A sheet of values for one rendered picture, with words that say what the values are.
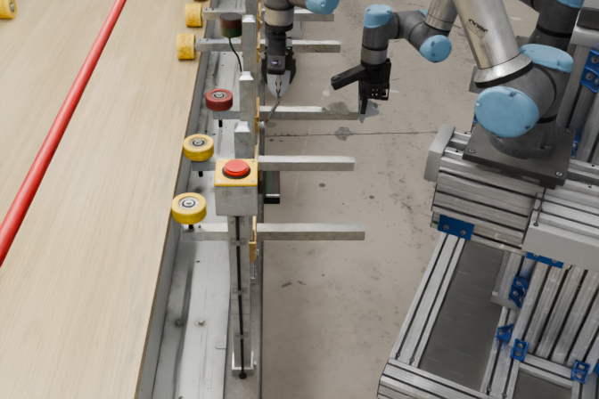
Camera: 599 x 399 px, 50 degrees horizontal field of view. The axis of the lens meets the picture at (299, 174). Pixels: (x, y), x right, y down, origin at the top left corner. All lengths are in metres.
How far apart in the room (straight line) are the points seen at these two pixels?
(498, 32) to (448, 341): 1.16
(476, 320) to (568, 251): 0.82
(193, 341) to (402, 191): 1.70
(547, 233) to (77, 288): 0.98
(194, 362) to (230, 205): 0.58
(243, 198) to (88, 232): 0.52
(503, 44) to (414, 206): 1.75
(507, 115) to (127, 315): 0.83
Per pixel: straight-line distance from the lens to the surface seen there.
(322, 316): 2.44
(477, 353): 2.16
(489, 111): 1.32
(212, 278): 1.71
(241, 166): 1.04
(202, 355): 1.55
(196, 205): 1.49
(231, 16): 1.74
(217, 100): 1.87
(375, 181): 3.08
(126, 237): 1.43
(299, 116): 1.92
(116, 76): 2.06
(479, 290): 2.35
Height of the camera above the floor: 1.85
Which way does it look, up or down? 37 degrees down
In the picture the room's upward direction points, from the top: 2 degrees clockwise
